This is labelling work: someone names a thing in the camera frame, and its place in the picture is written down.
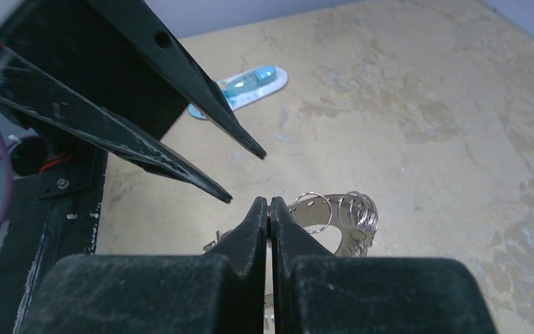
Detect silver disc with keyrings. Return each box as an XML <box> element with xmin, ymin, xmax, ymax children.
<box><xmin>202</xmin><ymin>191</ymin><xmax>380</xmax><ymax>258</ymax></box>

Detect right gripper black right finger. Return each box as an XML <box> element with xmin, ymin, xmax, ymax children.
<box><xmin>270</xmin><ymin>197</ymin><xmax>496</xmax><ymax>333</ymax></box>

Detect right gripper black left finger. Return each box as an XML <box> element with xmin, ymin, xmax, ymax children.
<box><xmin>22</xmin><ymin>197</ymin><xmax>268</xmax><ymax>333</ymax></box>

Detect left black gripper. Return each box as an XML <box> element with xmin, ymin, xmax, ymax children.
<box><xmin>0</xmin><ymin>1</ymin><xmax>266</xmax><ymax>203</ymax></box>

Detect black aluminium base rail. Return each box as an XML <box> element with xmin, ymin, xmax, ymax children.
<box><xmin>0</xmin><ymin>135</ymin><xmax>107</xmax><ymax>333</ymax></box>

